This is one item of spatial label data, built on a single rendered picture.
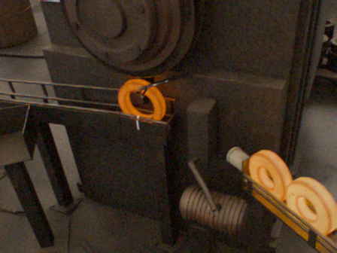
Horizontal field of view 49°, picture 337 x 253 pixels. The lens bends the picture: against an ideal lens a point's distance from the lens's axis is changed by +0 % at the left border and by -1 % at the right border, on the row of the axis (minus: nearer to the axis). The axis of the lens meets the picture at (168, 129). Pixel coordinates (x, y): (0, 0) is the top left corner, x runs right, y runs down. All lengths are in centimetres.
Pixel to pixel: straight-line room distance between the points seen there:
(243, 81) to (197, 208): 45
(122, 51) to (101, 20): 10
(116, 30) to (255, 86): 47
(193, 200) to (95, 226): 79
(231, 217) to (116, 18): 71
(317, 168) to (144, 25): 149
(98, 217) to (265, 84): 116
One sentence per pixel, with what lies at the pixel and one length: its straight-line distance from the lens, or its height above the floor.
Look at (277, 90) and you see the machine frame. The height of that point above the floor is 86.
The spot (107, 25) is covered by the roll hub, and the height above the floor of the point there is 109.
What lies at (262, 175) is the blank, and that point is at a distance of 115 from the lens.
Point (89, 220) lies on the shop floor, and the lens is 200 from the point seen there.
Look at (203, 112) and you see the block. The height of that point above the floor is 80.
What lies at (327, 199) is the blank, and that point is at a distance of 99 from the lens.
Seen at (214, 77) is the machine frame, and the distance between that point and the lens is 125.
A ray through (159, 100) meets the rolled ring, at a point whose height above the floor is 79.
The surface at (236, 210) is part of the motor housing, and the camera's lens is 127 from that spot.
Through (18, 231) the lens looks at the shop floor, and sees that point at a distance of 209.
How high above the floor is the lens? 149
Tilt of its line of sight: 37 degrees down
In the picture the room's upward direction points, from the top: 5 degrees counter-clockwise
